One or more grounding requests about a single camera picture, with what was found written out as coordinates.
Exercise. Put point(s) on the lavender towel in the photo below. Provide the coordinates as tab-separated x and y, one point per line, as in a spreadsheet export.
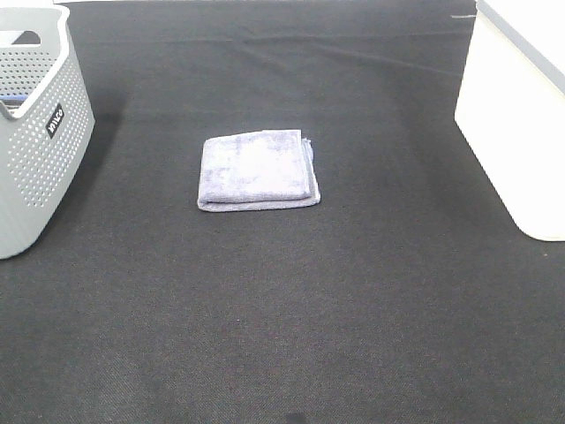
263	170

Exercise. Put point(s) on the black table mat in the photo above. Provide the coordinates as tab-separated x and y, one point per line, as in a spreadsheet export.
406	295

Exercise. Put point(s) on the white plastic bin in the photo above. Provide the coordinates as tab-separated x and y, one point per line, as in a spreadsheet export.
510	109

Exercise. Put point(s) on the grey perforated plastic basket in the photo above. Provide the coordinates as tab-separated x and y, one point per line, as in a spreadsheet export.
44	140

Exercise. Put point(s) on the blue cloth in basket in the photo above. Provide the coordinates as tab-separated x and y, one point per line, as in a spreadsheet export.
13	101

